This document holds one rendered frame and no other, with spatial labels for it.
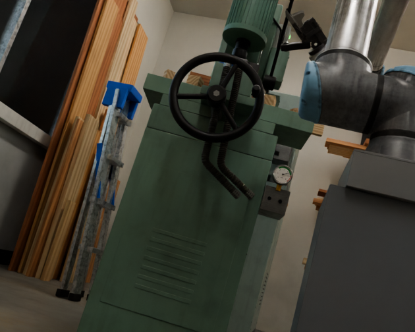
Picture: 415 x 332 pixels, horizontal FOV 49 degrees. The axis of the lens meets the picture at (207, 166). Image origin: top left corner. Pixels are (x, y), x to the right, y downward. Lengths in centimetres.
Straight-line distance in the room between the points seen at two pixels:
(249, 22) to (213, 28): 289
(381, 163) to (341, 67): 29
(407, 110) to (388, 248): 34
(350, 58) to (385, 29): 62
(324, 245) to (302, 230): 298
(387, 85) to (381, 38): 68
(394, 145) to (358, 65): 22
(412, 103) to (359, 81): 13
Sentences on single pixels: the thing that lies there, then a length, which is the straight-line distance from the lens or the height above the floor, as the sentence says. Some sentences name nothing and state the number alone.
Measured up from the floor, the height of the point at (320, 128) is 92.
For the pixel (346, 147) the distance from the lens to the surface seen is 369.
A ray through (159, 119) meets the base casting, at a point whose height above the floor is 75.
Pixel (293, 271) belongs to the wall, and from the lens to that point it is 391.
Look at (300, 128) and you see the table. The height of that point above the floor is 84.
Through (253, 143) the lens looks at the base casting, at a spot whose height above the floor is 75.
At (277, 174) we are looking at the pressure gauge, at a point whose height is 66.
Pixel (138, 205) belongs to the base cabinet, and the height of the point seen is 45.
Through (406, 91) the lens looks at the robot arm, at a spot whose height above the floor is 83.
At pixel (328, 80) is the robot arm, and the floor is 82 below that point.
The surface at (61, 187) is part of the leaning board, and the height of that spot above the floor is 55.
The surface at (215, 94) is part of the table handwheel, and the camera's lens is 136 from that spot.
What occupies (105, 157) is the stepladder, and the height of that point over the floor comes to 73.
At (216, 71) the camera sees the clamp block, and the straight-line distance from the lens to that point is 151.
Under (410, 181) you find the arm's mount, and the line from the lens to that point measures 100.
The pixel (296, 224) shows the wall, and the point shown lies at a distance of 395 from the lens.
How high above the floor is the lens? 30
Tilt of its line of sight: 13 degrees up
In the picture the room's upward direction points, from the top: 17 degrees clockwise
